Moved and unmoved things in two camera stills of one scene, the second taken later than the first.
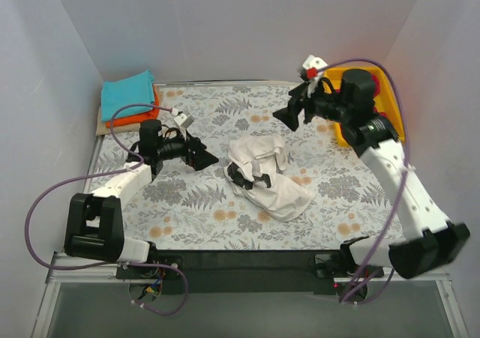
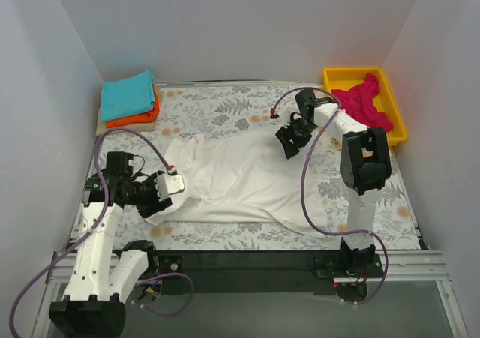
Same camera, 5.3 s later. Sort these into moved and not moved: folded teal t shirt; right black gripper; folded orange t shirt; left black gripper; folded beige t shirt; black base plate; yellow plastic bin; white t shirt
Moved: white t shirt; right black gripper; left black gripper
Not moved: folded teal t shirt; black base plate; yellow plastic bin; folded beige t shirt; folded orange t shirt
